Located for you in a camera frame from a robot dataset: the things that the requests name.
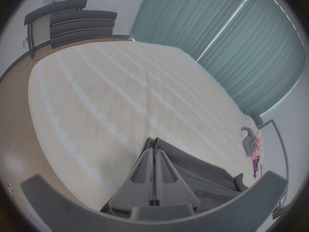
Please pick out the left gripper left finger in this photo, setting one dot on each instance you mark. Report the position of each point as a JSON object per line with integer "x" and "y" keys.
{"x": 140, "y": 185}

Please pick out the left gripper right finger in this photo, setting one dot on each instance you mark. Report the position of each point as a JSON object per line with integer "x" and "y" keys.
{"x": 171, "y": 187}

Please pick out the black T-shirt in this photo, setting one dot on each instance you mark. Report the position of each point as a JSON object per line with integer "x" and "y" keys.
{"x": 202, "y": 175}

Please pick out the pile of clothes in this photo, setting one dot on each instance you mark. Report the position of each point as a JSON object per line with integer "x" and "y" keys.
{"x": 251, "y": 144}

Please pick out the bed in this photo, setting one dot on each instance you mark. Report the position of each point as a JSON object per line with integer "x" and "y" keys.
{"x": 108, "y": 93}

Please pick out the grey bedside table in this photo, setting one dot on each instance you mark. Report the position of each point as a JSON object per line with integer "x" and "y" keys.
{"x": 257, "y": 118}

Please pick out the blue-green curtain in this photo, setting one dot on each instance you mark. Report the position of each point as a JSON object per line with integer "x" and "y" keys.
{"x": 183, "y": 16}
{"x": 256, "y": 57}

